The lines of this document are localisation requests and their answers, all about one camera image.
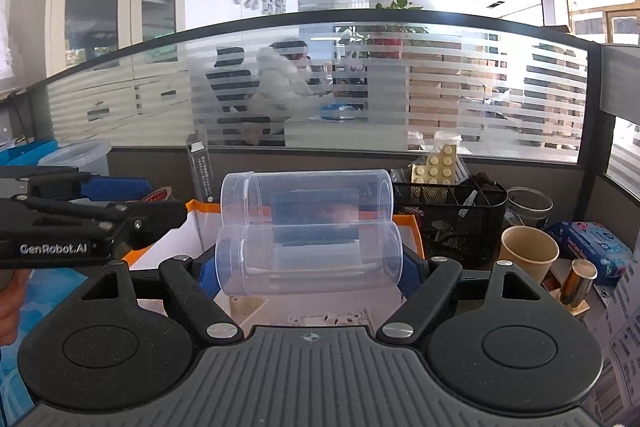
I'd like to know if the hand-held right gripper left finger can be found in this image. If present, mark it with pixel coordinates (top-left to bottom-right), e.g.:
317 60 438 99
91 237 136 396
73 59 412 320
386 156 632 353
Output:
80 256 240 342

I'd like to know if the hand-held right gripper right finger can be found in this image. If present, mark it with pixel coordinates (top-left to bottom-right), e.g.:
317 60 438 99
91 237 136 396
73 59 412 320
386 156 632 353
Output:
376 247 557 343

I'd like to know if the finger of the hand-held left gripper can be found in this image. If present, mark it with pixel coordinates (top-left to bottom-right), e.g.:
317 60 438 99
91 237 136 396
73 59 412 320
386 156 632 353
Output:
30 171 153 204
107 200 187 254

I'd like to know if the orange cardboard box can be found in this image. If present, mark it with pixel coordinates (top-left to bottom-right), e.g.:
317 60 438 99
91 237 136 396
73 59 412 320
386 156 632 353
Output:
122 199 427 330

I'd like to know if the white wall socket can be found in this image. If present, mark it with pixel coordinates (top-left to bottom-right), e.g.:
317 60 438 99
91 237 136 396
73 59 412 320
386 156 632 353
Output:
287 308 374 328

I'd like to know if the clear plastic double jar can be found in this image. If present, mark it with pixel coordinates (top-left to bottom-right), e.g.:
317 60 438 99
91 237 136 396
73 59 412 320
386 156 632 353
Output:
214 169 404 299

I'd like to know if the person's left hand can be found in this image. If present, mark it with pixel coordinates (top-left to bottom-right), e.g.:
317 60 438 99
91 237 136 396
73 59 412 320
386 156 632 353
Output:
0 269 31 348

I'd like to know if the blue printed desk mat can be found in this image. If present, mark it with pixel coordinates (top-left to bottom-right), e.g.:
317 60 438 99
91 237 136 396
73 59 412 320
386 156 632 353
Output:
0 267 108 427

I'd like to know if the clear cup with green logo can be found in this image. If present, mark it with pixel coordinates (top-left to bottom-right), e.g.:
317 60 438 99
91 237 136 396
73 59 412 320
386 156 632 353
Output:
37 138 112 181

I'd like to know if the black mesh organizer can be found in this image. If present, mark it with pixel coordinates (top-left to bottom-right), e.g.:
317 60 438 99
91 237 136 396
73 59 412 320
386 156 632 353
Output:
391 171 509 269

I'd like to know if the black white carton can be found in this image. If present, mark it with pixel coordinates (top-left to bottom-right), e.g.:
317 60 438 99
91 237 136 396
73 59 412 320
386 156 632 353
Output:
186 129 222 204

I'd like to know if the beige building brick plate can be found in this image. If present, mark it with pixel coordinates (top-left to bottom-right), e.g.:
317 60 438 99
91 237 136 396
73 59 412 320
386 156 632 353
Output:
410 144 464 186

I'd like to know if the beige paper cup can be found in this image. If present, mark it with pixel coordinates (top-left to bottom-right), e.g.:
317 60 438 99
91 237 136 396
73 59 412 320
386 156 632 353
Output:
500 226 560 286

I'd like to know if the clear glass jar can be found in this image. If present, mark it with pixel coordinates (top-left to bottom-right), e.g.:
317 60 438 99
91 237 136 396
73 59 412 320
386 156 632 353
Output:
506 187 555 229

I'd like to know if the gold metal cylinder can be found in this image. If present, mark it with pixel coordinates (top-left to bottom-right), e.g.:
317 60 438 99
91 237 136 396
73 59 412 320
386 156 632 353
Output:
559 258 599 316

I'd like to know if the blue wet wipes pack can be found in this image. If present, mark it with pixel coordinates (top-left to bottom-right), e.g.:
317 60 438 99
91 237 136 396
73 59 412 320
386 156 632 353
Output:
545 221 634 286

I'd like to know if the striped glass partition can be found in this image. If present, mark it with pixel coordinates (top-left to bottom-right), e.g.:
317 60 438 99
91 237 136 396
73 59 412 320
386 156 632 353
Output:
27 9 601 165

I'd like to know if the potted plant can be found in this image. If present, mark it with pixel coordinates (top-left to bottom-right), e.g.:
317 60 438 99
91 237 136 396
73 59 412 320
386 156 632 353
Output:
339 0 431 58

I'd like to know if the grey partition panel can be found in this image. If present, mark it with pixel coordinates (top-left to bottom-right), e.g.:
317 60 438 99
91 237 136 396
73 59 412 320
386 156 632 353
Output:
597 42 640 118

